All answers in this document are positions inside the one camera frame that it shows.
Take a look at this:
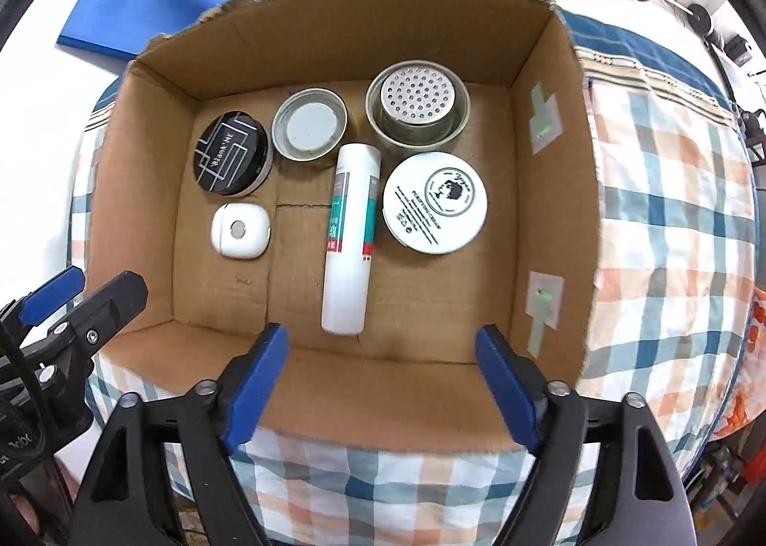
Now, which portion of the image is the white rounded square case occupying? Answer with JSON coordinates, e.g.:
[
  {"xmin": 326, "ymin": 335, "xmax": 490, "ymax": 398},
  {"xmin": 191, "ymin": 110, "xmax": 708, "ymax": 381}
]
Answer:
[{"xmin": 210, "ymin": 202, "xmax": 271, "ymax": 259}]

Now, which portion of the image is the white teal tube bottle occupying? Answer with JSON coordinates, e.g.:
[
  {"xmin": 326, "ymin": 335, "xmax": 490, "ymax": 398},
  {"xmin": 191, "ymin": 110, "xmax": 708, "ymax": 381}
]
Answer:
[{"xmin": 321, "ymin": 143, "xmax": 382, "ymax": 336}]

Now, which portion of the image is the white cream jar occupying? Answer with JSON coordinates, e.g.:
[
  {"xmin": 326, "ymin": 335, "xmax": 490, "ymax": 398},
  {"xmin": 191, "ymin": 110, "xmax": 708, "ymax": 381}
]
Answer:
[{"xmin": 382, "ymin": 152, "xmax": 488, "ymax": 256}]

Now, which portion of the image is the black round compact case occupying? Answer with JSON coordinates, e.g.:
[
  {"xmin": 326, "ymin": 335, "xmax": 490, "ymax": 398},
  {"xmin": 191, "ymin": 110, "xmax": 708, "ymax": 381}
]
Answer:
[{"xmin": 192, "ymin": 111, "xmax": 274, "ymax": 197}]

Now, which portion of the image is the orange white cloth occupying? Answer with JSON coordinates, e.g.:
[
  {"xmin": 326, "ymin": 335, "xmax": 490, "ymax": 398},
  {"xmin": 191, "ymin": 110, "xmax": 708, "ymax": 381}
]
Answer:
[{"xmin": 713, "ymin": 287, "xmax": 766, "ymax": 441}]

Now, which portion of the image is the plaid blue-bordered blanket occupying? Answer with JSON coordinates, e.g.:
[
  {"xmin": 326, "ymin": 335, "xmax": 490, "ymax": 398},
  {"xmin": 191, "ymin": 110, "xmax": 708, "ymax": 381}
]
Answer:
[{"xmin": 78, "ymin": 0, "xmax": 757, "ymax": 545}]

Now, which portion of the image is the cardboard box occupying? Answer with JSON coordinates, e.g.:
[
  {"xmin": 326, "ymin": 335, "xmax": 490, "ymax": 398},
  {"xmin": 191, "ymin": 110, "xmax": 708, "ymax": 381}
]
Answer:
[{"xmin": 87, "ymin": 0, "xmax": 601, "ymax": 454}]

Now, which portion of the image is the metal tin lid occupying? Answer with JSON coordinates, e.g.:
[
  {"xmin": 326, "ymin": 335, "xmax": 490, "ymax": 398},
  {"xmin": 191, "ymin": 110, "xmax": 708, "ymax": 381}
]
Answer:
[{"xmin": 271, "ymin": 87, "xmax": 349, "ymax": 162}]

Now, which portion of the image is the metal perforated tin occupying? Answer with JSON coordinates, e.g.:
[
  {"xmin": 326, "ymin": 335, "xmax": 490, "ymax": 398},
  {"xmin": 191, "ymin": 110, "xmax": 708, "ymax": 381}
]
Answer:
[{"xmin": 365, "ymin": 60, "xmax": 471, "ymax": 160}]

